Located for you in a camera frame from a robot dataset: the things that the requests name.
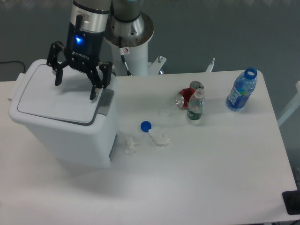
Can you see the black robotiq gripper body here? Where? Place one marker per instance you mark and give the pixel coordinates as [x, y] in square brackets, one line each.
[83, 47]

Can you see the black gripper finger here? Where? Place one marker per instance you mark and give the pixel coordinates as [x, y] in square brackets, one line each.
[100, 76]
[52, 60]

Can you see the white trash can lid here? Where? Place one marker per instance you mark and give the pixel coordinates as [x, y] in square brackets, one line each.
[70, 101]

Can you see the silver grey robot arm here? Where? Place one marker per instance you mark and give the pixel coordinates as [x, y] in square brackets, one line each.
[104, 35]

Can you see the blue bottle cap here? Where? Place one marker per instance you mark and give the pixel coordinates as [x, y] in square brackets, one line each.
[145, 126]

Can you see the clear plastic bottle cap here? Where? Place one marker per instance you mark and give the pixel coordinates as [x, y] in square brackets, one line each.
[164, 113]

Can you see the crushed red soda can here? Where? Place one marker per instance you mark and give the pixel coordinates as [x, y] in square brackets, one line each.
[182, 97]

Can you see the white plastic trash can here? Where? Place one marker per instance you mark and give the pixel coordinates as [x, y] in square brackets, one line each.
[87, 144]

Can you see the crumpled white tissue right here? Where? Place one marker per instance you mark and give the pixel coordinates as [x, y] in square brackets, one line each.
[159, 137]

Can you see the crumpled white tissue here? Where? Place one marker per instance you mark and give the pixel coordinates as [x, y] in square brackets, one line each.
[130, 148]
[159, 137]

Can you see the crumpled white tissue left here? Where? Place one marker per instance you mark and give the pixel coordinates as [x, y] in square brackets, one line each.
[130, 148]

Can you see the clear green label bottle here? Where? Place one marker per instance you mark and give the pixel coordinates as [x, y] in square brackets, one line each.
[195, 104]

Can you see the blue plastic drink bottle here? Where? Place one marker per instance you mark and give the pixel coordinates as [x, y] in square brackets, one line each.
[242, 88]

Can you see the black device at edge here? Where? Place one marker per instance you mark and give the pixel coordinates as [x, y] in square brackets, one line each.
[292, 202]

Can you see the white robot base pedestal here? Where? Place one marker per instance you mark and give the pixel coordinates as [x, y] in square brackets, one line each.
[135, 61]

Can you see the white frame at right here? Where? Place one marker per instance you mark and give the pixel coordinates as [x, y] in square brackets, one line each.
[289, 109]

